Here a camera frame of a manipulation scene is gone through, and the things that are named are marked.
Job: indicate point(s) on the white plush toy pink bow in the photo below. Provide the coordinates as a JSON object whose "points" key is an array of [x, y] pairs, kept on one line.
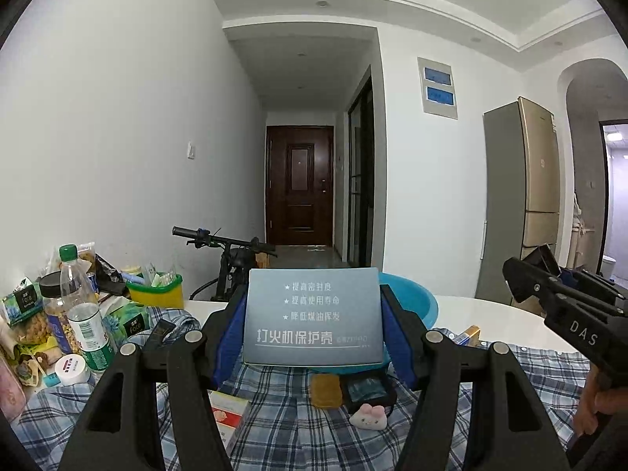
{"points": [[369, 417]]}

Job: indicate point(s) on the black framed glass door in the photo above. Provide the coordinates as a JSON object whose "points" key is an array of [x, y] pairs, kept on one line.
{"points": [[360, 176]]}

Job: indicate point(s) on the amber soap box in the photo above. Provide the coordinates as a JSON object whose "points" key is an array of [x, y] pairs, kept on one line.
{"points": [[326, 391]]}

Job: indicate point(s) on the blue plaid cloth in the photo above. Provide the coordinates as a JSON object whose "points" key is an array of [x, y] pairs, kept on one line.
{"points": [[304, 431]]}

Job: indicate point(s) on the black lidded nut jar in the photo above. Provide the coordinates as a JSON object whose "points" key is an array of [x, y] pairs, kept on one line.
{"points": [[54, 314]]}

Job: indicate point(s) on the blue tube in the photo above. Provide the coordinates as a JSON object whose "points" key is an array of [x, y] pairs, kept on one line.
{"points": [[132, 274]]}

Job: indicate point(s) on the blue plastic basin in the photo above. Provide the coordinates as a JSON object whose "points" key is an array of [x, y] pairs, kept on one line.
{"points": [[412, 299]]}

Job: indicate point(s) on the black bicycle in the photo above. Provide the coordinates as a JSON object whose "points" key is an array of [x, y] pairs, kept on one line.
{"points": [[225, 265]]}

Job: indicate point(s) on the black snack bag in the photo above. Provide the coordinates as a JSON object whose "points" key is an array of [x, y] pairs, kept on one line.
{"points": [[110, 274]]}

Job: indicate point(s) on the green capped water bottle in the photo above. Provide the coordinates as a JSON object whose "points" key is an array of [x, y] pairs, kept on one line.
{"points": [[88, 333]]}

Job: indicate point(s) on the white light switch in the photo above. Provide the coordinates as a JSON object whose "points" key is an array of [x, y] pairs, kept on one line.
{"points": [[192, 150]]}

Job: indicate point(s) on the white toilet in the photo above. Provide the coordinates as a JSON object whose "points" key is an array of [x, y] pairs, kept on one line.
{"points": [[608, 265]]}

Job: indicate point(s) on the small snack packets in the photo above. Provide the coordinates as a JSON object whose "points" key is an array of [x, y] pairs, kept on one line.
{"points": [[32, 368]]}

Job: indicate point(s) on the white sachets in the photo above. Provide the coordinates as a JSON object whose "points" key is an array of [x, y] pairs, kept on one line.
{"points": [[161, 275]]}

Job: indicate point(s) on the yellow blue cigarette pack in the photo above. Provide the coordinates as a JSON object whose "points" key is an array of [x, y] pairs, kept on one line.
{"points": [[468, 336]]}

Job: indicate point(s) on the black box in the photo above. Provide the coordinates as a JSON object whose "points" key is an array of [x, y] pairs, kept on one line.
{"points": [[392, 397]]}

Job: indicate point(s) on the clear snack bag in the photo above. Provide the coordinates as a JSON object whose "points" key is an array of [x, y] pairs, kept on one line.
{"points": [[86, 257]]}

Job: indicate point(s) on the yellow green bin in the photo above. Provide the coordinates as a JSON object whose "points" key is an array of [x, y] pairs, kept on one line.
{"points": [[157, 297]]}

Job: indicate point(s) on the gold grey refrigerator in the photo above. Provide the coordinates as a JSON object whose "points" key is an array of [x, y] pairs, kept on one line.
{"points": [[520, 196]]}

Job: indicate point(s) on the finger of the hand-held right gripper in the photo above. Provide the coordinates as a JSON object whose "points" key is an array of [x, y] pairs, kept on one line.
{"points": [[520, 279], [574, 277]]}

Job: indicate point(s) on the dark brown door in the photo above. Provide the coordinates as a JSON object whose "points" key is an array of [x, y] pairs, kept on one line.
{"points": [[300, 186]]}

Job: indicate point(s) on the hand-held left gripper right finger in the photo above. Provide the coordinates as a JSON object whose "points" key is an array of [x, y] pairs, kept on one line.
{"points": [[397, 338]]}

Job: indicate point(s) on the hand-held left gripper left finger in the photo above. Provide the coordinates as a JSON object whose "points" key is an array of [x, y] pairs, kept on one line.
{"points": [[230, 333]]}

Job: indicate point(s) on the small white jar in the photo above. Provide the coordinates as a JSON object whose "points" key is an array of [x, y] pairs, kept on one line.
{"points": [[72, 370]]}

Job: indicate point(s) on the yellow nut snack bag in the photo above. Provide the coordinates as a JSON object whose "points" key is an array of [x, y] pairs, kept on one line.
{"points": [[32, 331]]}

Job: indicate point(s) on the grey box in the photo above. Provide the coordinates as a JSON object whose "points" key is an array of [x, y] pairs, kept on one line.
{"points": [[314, 319]]}

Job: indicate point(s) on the hanging beige cloth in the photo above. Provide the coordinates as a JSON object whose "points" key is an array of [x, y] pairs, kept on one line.
{"points": [[583, 230]]}

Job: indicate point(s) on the black tube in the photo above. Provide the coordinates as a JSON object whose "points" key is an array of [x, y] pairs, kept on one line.
{"points": [[159, 333]]}

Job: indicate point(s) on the red white cigarette pack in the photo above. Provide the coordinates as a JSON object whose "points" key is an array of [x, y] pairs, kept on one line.
{"points": [[228, 417]]}

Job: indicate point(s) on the person's right hand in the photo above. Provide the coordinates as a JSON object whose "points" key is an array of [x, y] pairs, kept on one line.
{"points": [[596, 402]]}

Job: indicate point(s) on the grey wall panel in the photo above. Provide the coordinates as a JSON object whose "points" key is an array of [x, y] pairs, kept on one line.
{"points": [[437, 87]]}

